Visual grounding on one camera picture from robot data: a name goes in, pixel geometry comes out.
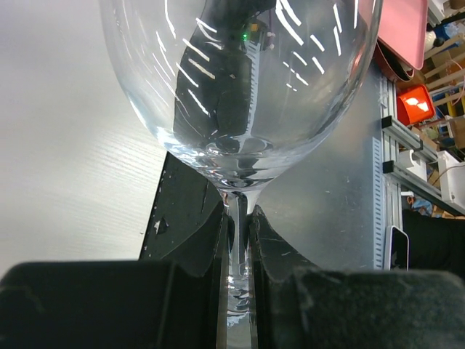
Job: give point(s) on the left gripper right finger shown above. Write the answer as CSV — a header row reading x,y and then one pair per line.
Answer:
x,y
299,305

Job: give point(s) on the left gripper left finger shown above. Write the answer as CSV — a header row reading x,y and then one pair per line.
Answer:
x,y
171,303

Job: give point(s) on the clear wine glass taken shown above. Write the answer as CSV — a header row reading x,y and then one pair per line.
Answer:
x,y
240,91

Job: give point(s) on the orange plastic bin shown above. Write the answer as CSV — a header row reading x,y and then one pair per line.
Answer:
x,y
414,105

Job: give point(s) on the pink board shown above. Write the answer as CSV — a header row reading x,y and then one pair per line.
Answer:
x,y
402,29

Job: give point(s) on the light blue slotted cable duct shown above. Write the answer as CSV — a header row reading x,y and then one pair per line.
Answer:
x,y
378,208

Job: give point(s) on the aluminium table frame rail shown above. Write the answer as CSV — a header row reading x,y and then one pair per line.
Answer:
x,y
413,165

